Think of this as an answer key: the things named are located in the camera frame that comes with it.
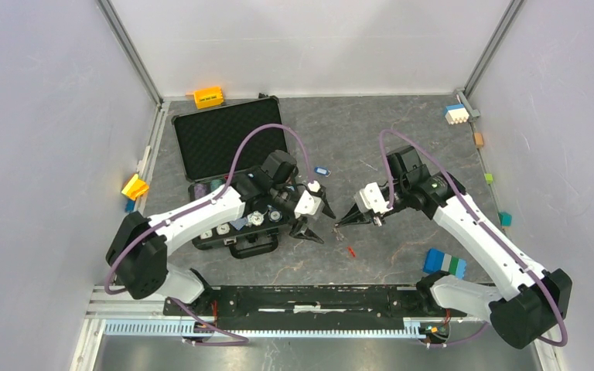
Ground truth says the metal keyring tool red handle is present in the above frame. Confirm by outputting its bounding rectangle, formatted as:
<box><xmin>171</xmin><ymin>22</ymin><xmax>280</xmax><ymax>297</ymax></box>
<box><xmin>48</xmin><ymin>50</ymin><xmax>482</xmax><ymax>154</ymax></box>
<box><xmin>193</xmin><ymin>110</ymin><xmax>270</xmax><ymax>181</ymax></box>
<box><xmin>333</xmin><ymin>228</ymin><xmax>356</xmax><ymax>258</ymax></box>

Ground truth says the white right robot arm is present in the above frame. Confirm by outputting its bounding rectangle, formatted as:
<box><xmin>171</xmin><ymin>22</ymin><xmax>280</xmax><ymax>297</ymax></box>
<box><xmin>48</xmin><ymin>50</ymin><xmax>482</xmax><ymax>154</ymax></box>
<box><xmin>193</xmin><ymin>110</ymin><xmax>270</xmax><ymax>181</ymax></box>
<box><xmin>336</xmin><ymin>145</ymin><xmax>572</xmax><ymax>349</ymax></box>

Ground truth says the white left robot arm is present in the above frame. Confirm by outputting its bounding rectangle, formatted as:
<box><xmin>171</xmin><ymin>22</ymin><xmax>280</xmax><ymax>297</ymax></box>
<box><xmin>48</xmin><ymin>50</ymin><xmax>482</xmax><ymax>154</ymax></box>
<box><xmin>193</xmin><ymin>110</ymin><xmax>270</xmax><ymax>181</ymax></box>
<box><xmin>106</xmin><ymin>150</ymin><xmax>336</xmax><ymax>315</ymax></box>

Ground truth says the blue key tag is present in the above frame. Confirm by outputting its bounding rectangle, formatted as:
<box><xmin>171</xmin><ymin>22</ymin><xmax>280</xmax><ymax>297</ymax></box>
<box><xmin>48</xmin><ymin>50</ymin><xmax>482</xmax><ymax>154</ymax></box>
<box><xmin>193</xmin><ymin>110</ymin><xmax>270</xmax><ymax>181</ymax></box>
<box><xmin>314</xmin><ymin>166</ymin><xmax>331</xmax><ymax>177</ymax></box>

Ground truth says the blue green white brick stack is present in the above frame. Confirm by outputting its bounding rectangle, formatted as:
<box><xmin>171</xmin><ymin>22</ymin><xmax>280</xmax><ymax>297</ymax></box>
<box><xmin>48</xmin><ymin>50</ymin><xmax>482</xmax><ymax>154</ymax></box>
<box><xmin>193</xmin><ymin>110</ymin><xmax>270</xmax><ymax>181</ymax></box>
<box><xmin>422</xmin><ymin>248</ymin><xmax>467</xmax><ymax>280</ymax></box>

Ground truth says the brown wooden cube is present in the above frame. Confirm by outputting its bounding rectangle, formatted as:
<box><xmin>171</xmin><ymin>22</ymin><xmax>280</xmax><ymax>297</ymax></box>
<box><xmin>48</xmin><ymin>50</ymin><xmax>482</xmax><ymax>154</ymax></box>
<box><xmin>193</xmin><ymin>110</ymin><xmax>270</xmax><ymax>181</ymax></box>
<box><xmin>473</xmin><ymin>132</ymin><xmax>485</xmax><ymax>149</ymax></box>

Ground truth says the blue white toy block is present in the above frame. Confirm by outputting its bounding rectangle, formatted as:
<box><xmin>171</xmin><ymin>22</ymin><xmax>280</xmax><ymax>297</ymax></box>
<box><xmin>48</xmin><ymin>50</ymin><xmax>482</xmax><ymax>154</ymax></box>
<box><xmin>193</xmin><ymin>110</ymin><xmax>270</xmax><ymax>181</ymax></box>
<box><xmin>445</xmin><ymin>104</ymin><xmax>470</xmax><ymax>125</ymax></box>

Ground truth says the black poker chip case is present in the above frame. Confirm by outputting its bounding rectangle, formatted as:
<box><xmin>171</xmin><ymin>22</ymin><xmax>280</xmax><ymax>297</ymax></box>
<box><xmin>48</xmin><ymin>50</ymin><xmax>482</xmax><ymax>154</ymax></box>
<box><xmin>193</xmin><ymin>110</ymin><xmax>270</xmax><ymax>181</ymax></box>
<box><xmin>172</xmin><ymin>96</ymin><xmax>309</xmax><ymax>259</ymax></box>

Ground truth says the teal small cube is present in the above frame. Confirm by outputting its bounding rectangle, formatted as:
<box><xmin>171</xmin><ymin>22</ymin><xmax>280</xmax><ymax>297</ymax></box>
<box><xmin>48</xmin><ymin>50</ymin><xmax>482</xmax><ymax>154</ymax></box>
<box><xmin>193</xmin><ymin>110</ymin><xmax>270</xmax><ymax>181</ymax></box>
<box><xmin>498</xmin><ymin>211</ymin><xmax>512</xmax><ymax>227</ymax></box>

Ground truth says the yellow orange toy block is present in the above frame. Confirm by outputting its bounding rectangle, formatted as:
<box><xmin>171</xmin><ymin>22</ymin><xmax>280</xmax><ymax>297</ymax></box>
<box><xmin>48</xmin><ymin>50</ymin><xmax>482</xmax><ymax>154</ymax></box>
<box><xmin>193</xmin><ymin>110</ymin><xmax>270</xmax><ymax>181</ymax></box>
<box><xmin>121</xmin><ymin>173</ymin><xmax>149</xmax><ymax>201</ymax></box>

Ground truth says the small blue block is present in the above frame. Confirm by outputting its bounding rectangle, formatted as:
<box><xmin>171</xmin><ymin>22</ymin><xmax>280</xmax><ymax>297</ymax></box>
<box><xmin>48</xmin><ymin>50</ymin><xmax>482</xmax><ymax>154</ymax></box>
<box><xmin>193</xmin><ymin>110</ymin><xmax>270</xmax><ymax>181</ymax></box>
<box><xmin>125</xmin><ymin>199</ymin><xmax>136</xmax><ymax>213</ymax></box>

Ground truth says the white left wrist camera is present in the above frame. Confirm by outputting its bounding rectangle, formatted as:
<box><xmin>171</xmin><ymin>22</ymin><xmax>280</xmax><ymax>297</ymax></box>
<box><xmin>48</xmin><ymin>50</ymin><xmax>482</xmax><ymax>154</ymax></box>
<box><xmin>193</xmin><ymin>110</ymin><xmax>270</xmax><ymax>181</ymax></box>
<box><xmin>294</xmin><ymin>180</ymin><xmax>324</xmax><ymax>219</ymax></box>

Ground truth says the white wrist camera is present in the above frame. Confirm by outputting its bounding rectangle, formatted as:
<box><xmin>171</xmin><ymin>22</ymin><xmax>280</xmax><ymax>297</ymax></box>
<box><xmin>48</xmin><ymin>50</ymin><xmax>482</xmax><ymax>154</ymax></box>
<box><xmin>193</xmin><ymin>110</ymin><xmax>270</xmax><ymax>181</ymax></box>
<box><xmin>294</xmin><ymin>180</ymin><xmax>324</xmax><ymax>219</ymax></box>
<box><xmin>354</xmin><ymin>182</ymin><xmax>392</xmax><ymax>214</ymax></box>

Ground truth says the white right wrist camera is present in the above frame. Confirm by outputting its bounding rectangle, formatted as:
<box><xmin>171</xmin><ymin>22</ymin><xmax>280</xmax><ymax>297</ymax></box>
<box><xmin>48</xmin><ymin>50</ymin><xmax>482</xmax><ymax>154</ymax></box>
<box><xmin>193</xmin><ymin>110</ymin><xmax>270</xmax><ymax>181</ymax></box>
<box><xmin>354</xmin><ymin>182</ymin><xmax>392</xmax><ymax>214</ymax></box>

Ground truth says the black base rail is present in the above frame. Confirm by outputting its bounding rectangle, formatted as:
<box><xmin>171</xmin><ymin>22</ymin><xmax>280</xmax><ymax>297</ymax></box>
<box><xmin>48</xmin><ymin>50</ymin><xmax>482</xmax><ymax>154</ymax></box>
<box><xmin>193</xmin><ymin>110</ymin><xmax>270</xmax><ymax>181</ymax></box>
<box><xmin>188</xmin><ymin>284</ymin><xmax>451</xmax><ymax>331</ymax></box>

